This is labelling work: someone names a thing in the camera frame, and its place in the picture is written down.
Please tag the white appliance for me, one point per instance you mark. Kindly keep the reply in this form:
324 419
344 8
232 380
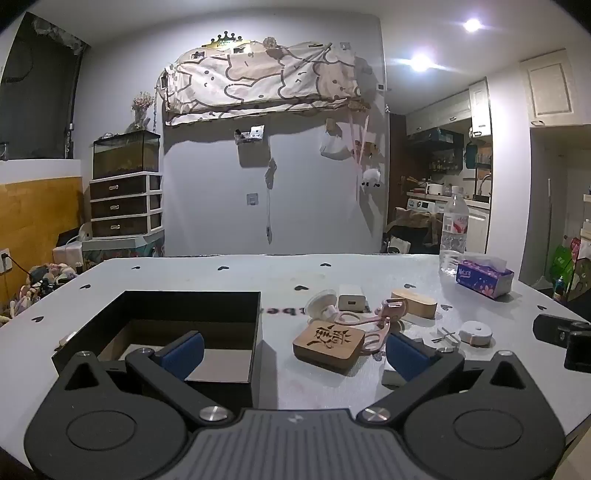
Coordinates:
69 249

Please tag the printed cartoon blanket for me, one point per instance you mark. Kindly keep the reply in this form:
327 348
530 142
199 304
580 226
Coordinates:
258 78

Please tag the white round tape measure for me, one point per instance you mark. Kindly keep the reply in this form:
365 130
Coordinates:
476 331

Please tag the white three-drawer unit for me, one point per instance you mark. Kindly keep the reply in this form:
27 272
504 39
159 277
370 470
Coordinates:
124 205

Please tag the purple tissue box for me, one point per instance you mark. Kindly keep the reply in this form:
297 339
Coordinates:
482 279

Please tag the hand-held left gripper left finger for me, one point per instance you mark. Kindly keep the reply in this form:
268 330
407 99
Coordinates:
184 355

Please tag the round ceiling light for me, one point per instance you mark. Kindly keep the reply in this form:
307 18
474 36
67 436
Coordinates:
471 24
419 62

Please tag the white upper cupboard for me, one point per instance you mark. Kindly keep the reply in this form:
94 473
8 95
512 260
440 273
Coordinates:
549 85

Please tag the black box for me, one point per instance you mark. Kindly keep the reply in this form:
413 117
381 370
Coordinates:
184 307

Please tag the green bag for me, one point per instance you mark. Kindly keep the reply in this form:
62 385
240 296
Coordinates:
559 263

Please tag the square wall hook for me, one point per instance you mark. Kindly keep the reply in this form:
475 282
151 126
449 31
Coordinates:
251 199

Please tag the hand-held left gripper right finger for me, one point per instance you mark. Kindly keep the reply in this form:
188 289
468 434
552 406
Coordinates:
406 357

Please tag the oval wooden box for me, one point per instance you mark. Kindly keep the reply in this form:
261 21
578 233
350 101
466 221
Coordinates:
415 304

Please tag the gold crown ornament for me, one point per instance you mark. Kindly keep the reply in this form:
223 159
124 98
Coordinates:
226 40

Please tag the dried flower bouquet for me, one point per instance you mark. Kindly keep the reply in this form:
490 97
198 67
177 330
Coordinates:
141 108

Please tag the carved wooden tile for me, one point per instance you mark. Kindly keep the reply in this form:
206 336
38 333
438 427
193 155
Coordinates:
328 344

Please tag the glass fish tank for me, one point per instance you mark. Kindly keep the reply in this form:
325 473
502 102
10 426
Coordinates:
124 157

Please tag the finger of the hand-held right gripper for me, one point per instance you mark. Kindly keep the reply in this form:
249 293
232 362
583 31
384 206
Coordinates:
551 328

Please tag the white plush sheep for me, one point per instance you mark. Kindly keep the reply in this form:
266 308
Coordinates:
371 179

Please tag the teal hanging bottle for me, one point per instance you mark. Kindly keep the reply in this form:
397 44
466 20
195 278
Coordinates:
470 154

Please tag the metal wall bracket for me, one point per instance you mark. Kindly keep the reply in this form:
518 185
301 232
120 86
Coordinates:
249 134

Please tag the white wall outlet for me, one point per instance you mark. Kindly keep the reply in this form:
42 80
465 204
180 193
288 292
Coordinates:
5 259

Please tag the white charger block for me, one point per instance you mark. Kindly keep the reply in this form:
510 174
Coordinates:
351 297

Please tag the pile of plush toys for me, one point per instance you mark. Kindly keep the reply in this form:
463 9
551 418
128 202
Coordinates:
41 281

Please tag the brown draped cloth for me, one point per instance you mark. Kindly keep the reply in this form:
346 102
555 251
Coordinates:
415 221

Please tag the pink hanging ribbons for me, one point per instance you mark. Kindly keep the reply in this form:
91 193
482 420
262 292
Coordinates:
360 138

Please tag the white washing machine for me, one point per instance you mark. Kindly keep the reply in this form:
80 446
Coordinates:
422 204

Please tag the clear water bottle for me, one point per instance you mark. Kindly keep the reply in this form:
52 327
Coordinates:
455 230

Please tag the white hanging bag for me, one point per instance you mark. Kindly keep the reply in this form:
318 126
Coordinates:
333 145

